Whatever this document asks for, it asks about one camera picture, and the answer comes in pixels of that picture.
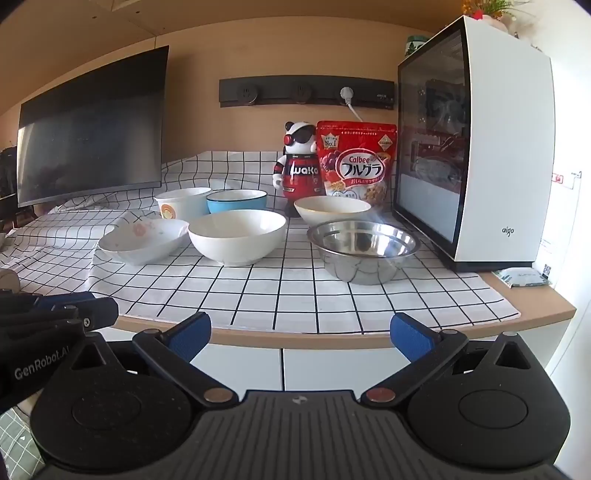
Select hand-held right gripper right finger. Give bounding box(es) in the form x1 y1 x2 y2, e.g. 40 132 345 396
360 312 534 406

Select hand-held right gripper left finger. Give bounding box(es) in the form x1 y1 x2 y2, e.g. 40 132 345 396
69 311 236 404

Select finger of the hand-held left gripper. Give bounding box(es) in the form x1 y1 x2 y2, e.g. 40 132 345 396
32 291 95 311
69 296 119 330

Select blue bowl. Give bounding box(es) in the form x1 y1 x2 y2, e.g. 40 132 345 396
206 189 269 215

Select stainless steel bowl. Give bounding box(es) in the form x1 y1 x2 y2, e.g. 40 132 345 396
307 220 421 284

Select white floral plate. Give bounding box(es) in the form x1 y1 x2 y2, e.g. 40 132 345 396
98 218 191 266

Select white checked tablecloth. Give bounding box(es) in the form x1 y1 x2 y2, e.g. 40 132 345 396
0 150 522 333

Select tissue packet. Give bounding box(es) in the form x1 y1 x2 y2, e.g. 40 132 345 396
492 267 554 289

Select large white plastic bowl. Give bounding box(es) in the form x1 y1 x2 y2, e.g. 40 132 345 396
154 187 213 222

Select white bowl with gold rim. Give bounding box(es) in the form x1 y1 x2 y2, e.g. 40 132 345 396
294 196 373 228

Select black monitor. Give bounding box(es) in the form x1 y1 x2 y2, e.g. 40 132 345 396
17 45 170 208

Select red cereal bag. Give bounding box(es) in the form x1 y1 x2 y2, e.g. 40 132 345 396
316 120 398 204

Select red panda robot figure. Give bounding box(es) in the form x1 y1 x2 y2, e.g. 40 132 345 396
274 121 324 217

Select white computer case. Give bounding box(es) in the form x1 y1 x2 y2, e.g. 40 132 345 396
392 15 555 272

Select green can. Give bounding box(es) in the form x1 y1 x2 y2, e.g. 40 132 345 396
405 34 439 58

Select potted plant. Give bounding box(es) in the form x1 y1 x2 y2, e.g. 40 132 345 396
462 0 532 35

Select red and white wall sticker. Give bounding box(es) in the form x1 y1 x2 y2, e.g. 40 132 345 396
551 172 583 190

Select white plug with cable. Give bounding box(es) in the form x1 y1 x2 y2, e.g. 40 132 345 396
340 86 365 123

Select black wall power strip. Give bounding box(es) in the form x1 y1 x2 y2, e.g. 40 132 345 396
219 78 395 110

